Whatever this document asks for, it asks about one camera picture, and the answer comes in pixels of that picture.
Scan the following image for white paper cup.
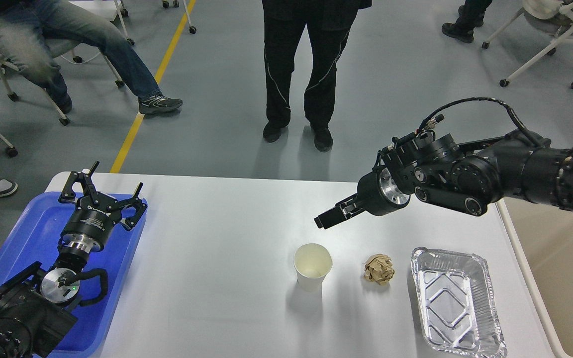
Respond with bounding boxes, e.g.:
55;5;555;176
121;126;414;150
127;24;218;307
294;243;333;292

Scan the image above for aluminium foil tray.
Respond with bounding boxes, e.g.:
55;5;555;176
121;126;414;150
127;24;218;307
411;247;508;358

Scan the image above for seated person in jeans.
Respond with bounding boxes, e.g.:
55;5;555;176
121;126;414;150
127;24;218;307
0;0;183;115

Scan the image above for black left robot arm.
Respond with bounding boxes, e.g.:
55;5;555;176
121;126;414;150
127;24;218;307
0;163;147;358

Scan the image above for crumpled brown paper ball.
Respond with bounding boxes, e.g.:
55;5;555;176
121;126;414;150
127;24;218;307
363;254;395;286

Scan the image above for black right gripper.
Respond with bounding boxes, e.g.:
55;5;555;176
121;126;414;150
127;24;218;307
314;166;411;229

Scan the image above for white rolling chair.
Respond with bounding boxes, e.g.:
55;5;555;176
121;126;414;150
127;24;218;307
481;0;573;89
0;27;128;126

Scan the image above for blue plastic tray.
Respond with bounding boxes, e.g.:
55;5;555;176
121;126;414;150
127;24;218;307
0;192;146;358

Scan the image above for white rolling chair right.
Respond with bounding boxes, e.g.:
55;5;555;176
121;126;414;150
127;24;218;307
481;0;573;89

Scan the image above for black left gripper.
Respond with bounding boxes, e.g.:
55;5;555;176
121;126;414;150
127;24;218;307
58;161;148;251

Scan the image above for standing person in black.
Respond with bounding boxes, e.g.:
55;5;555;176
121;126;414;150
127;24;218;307
261;0;373;153

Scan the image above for beige plastic bin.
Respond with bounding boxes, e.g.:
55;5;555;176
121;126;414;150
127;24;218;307
497;198;573;358

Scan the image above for white rolling chair left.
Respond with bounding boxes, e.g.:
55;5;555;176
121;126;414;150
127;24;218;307
0;27;128;126

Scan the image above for person at top right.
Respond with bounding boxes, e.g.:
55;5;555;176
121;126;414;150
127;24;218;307
441;0;493;44

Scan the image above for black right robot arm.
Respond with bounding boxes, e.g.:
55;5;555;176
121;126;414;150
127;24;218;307
314;99;573;229

